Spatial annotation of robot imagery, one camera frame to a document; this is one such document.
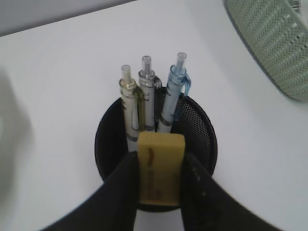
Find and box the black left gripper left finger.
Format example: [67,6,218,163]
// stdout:
[43,152,139,231]

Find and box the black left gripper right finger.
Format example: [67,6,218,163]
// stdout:
[180,153,278,231]

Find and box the yellow eraser front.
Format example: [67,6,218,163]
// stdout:
[138,131,186,207]

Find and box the cream white pen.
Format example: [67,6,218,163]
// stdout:
[119,64,145,152]

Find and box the blue grey pen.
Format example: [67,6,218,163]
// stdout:
[157,52,191,133]

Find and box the grey white pen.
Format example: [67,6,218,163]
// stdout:
[139,55,162,131]

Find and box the black mesh pen holder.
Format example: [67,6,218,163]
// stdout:
[94,96,218,212]

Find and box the light green plastic basket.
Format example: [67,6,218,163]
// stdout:
[224,0,308,102]

